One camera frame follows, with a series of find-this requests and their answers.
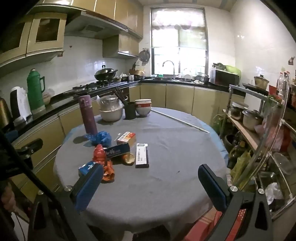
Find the hanging strainer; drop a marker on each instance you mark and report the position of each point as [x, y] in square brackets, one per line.
[144, 55]

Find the brass kettle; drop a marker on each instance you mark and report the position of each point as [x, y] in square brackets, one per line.
[4, 113]

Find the window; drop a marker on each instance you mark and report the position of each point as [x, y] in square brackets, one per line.
[178, 46]

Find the gas stove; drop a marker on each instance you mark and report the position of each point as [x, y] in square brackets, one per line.
[92, 86]

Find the black wok with lid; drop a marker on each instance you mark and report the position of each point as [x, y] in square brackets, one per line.
[105, 74]

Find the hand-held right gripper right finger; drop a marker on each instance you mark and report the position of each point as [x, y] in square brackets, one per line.
[212, 187]

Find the white electric kettle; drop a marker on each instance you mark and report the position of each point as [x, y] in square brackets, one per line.
[19, 104]

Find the induction cooker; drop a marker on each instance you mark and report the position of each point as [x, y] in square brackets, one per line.
[252, 88]

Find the pink plastic bag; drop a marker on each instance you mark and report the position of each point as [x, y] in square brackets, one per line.
[281, 139]

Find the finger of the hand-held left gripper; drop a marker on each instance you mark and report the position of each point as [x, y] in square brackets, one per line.
[30, 146]

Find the yellow plastic bag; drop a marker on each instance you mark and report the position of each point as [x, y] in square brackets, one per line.
[240, 166]

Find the red plastic wrapper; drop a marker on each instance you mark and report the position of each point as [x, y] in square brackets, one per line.
[99, 154]

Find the cotton swab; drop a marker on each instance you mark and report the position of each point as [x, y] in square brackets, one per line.
[117, 136]

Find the clear plastic bottle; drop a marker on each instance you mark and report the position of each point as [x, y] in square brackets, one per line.
[287, 85]
[280, 84]

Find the beige wall cabinet row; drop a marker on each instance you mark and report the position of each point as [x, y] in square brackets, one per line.
[120, 11]

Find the microwave oven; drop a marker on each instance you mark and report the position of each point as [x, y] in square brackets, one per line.
[225, 77]

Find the orange fruit peel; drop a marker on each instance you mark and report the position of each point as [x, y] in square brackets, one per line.
[129, 159]

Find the white plastic bag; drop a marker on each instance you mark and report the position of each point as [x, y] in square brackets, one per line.
[274, 191]

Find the dark pot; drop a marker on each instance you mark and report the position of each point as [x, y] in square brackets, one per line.
[238, 112]

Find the beige base cabinets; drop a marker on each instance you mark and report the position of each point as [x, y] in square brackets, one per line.
[178, 97]

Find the green plant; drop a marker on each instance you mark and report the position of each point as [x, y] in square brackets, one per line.
[217, 125]

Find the grey tablecloth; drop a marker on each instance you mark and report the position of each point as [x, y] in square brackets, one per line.
[161, 185]

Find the dark blue box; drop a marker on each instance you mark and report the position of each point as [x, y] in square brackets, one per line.
[115, 151]

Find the steel pot with lid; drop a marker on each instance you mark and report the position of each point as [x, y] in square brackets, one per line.
[252, 120]

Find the purple thermos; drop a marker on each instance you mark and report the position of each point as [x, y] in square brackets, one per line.
[87, 115]

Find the blue plastic bag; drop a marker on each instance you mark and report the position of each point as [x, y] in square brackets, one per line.
[101, 138]

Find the green thermos jug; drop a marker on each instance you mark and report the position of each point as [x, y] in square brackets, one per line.
[34, 92]

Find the leafy greens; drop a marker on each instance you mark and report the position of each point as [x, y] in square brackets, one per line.
[219, 66]

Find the blue packet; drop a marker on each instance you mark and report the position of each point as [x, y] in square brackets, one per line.
[86, 168]

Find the beige pot with lid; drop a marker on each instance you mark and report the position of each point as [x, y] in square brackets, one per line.
[261, 82]

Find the white rod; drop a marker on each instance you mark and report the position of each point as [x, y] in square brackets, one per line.
[180, 121]

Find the clear glass bowl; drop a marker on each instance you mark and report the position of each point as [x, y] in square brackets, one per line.
[283, 163]

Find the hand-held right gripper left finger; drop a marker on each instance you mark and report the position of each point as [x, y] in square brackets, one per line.
[89, 187]

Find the range hood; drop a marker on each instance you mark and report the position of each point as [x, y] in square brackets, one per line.
[92, 25]

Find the person's left hand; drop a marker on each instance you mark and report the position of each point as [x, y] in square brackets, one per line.
[7, 197]

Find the glass door wall cabinet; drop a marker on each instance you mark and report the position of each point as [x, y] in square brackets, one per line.
[30, 49]

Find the orange box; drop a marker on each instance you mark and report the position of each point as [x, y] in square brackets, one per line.
[126, 138]

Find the white and black box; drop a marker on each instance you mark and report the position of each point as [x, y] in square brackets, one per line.
[142, 157]

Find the dark glass bottle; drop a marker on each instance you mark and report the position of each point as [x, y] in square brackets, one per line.
[233, 153]

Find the green bag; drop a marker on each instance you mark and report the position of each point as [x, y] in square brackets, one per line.
[233, 69]

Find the sink faucet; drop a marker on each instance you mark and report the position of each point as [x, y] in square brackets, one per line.
[173, 69]

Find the small beige wall cabinet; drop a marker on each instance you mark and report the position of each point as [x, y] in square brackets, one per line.
[124, 46]

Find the metal storage rack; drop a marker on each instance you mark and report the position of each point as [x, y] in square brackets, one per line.
[230, 97]

